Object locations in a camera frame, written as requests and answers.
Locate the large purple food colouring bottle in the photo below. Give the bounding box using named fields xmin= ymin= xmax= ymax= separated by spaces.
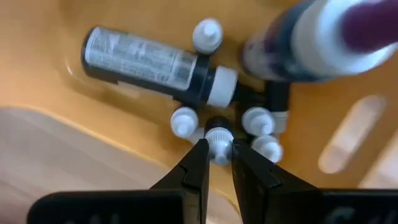
xmin=239 ymin=0 xmax=398 ymax=83

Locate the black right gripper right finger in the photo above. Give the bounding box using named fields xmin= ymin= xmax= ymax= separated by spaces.
xmin=231 ymin=139 xmax=398 ymax=224

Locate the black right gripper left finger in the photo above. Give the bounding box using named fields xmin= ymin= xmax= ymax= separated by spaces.
xmin=27 ymin=138 xmax=211 ymax=224

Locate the yellow plastic bin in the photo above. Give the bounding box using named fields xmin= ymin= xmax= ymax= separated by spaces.
xmin=0 ymin=0 xmax=398 ymax=218

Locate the large black food colouring bottle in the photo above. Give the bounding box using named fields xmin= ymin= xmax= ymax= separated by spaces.
xmin=81 ymin=25 xmax=268 ymax=108

